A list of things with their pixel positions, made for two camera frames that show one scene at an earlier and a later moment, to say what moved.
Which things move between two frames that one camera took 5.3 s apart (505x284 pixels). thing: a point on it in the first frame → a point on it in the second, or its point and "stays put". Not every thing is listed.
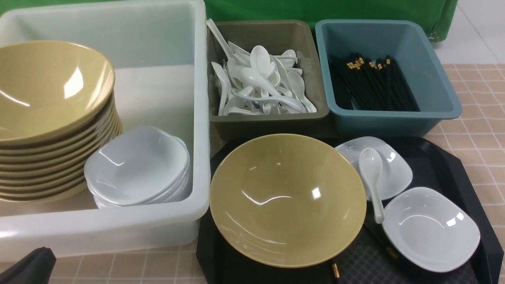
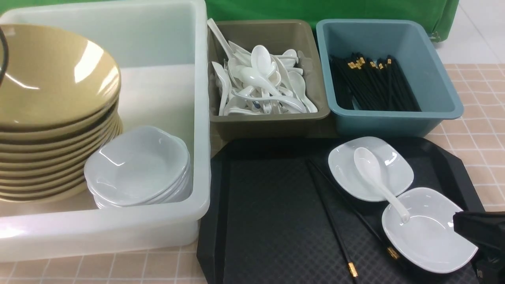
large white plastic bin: x=158 y=52 stays put
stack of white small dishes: x=139 y=165 stays put
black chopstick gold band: x=335 y=270 → x=332 y=222
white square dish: x=430 y=230 stays put
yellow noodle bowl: x=288 y=200 → x=52 y=78
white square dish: x=396 y=174 stays put
